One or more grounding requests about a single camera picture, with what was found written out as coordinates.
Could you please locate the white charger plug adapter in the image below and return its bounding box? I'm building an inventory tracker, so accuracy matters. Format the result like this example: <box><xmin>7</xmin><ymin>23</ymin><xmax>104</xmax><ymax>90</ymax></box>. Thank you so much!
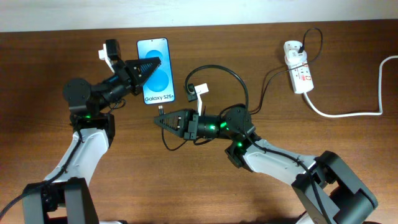
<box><xmin>285</xmin><ymin>50</ymin><xmax>307</xmax><ymax>66</ymax></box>

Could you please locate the white power strip cord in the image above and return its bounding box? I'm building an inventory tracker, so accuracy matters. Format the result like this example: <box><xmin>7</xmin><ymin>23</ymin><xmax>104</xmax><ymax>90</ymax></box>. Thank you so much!
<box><xmin>302</xmin><ymin>55</ymin><xmax>398</xmax><ymax>118</ymax></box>

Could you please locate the white power strip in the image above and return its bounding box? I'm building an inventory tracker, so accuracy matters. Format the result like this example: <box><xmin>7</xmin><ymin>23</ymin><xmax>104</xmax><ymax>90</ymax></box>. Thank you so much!
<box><xmin>283</xmin><ymin>40</ymin><xmax>314</xmax><ymax>94</ymax></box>

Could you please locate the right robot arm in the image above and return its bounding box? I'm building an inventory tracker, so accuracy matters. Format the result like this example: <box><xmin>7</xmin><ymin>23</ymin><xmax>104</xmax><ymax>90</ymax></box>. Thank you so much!
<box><xmin>154</xmin><ymin>104</ymin><xmax>378</xmax><ymax>223</ymax></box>

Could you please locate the black charger cable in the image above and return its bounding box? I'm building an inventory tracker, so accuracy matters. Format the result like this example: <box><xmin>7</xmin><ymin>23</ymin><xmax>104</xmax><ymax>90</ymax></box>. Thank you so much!
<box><xmin>157</xmin><ymin>27</ymin><xmax>323</xmax><ymax>152</ymax></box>

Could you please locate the blue Galaxy smartphone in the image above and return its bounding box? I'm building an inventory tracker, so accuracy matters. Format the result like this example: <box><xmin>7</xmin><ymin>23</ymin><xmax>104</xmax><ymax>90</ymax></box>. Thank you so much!
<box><xmin>137</xmin><ymin>37</ymin><xmax>175</xmax><ymax>105</ymax></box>

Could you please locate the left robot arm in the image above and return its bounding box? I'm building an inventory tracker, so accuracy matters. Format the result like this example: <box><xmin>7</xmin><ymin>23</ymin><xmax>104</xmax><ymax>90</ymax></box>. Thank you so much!
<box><xmin>22</xmin><ymin>57</ymin><xmax>161</xmax><ymax>223</ymax></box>

